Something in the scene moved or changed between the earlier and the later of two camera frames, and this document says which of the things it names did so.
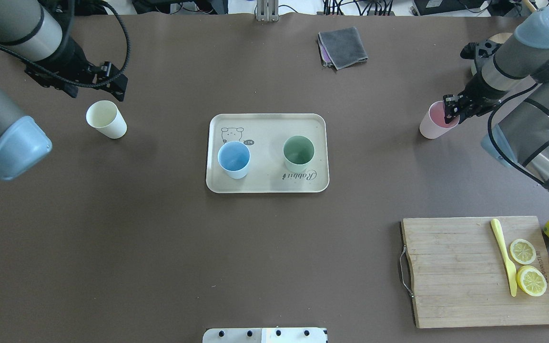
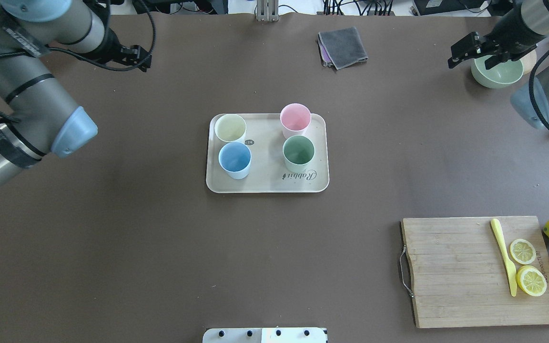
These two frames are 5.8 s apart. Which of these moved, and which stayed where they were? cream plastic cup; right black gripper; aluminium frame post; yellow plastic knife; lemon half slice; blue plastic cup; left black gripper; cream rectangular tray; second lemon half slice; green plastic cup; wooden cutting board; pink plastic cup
Moved: right black gripper; left black gripper; cream plastic cup; pink plastic cup
Stayed: green plastic cup; second lemon half slice; cream rectangular tray; aluminium frame post; lemon half slice; yellow plastic knife; wooden cutting board; blue plastic cup
